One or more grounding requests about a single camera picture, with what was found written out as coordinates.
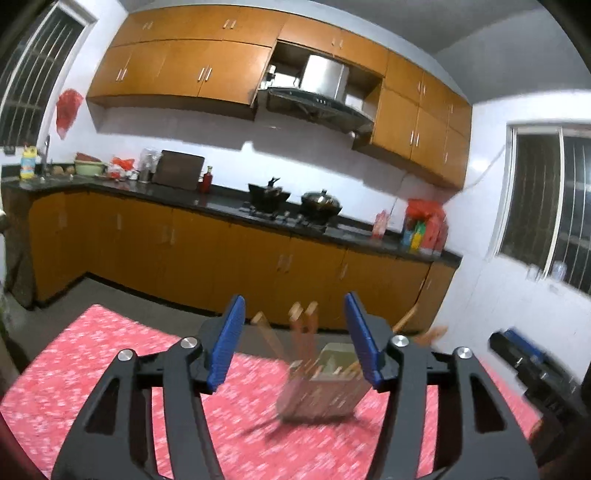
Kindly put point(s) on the black kitchen countertop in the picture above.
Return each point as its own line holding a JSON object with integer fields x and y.
{"x": 221, "y": 201}

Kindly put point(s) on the red bag on counter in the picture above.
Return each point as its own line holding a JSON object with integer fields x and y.
{"x": 121, "y": 167}

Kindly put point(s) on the black wok with lid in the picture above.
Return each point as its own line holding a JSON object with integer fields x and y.
{"x": 322, "y": 203}

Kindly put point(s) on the hanging red plastic bag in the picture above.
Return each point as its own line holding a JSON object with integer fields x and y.
{"x": 69, "y": 110}

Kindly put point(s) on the steel range hood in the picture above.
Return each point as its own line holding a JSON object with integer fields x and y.
{"x": 323, "y": 74}

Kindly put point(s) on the orange stick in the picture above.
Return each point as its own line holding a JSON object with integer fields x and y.
{"x": 434, "y": 334}

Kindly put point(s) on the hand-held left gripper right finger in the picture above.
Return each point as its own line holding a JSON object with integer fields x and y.
{"x": 364, "y": 341}

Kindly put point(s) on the orange lower kitchen cabinets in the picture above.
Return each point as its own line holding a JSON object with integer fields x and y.
{"x": 138, "y": 249}

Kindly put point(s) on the red packaged goods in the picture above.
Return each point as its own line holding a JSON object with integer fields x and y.
{"x": 427, "y": 226}

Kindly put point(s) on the yellow detergent bottle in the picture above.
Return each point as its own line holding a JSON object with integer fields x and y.
{"x": 28, "y": 164}

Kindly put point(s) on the metal faucet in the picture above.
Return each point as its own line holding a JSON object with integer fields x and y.
{"x": 46, "y": 152}

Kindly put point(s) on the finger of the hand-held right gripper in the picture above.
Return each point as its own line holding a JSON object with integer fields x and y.
{"x": 521, "y": 348}

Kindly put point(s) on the red floral tablecloth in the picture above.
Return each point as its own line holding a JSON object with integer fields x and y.
{"x": 92, "y": 369}

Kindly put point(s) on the beige perforated chopstick holder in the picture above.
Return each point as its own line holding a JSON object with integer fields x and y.
{"x": 323, "y": 397}

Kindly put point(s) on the barred window with white frame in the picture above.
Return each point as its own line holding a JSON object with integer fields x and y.
{"x": 531, "y": 198}

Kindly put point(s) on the barred window with dark frame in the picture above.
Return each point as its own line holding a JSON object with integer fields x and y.
{"x": 27, "y": 83}

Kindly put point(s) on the dark brown cutting board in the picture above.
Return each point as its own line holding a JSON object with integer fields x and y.
{"x": 179, "y": 170}

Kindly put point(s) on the green basin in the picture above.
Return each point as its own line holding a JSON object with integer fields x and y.
{"x": 89, "y": 167}

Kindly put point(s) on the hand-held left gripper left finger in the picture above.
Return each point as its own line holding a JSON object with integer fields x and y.
{"x": 226, "y": 346}

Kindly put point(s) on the red bottle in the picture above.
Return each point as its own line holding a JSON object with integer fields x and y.
{"x": 206, "y": 181}

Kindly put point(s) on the pink bag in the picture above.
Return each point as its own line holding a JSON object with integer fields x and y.
{"x": 381, "y": 225}

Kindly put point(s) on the person's right hand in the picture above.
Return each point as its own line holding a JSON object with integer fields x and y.
{"x": 551, "y": 434}

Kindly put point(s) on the wooden pole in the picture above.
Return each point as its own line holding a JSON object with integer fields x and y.
{"x": 406, "y": 319}

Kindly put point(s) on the black gas stove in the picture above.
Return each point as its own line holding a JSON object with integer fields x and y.
{"x": 286, "y": 218}

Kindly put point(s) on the clear plastic bag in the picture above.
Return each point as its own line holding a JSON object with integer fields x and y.
{"x": 150, "y": 164}

